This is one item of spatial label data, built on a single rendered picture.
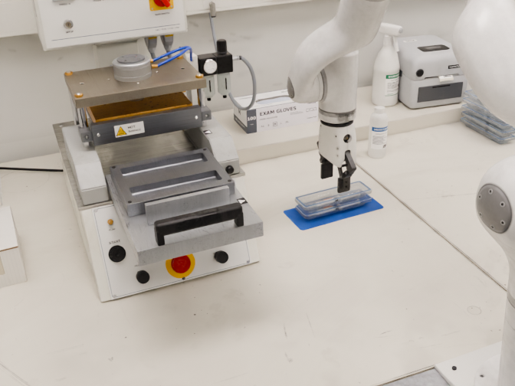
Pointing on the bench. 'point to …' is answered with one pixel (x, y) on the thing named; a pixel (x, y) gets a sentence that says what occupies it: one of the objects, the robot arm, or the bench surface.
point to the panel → (242, 256)
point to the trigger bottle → (387, 67)
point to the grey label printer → (428, 73)
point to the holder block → (168, 178)
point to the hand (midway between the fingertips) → (335, 179)
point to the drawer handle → (192, 220)
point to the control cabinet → (109, 26)
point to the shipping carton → (10, 251)
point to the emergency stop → (181, 264)
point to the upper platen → (137, 106)
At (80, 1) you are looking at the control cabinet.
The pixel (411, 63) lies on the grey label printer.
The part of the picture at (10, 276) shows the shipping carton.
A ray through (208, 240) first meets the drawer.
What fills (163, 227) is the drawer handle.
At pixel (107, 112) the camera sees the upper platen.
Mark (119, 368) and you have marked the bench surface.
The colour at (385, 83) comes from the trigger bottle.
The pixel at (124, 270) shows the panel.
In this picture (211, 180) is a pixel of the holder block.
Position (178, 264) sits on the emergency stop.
